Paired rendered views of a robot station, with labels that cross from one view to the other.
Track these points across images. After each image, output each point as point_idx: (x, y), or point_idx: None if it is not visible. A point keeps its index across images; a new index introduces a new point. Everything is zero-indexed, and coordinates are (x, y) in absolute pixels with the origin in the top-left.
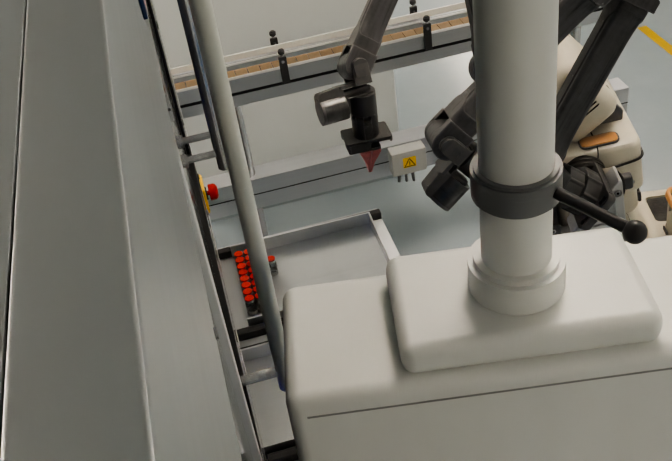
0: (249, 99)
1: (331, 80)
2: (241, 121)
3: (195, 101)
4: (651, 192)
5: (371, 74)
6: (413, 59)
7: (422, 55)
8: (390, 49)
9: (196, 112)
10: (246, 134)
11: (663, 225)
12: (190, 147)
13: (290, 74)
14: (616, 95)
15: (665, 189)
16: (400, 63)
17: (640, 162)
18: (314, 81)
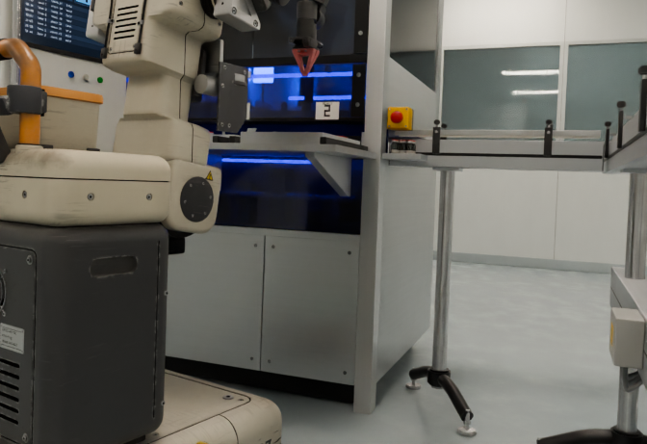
0: (616, 162)
1: (626, 157)
2: (631, 198)
3: (612, 152)
4: (142, 155)
5: (632, 160)
6: (640, 146)
7: (642, 142)
8: (637, 121)
9: (611, 166)
10: (634, 220)
11: (99, 149)
12: (368, 57)
13: (622, 138)
14: None
15: (129, 156)
16: (637, 149)
17: None
18: (624, 154)
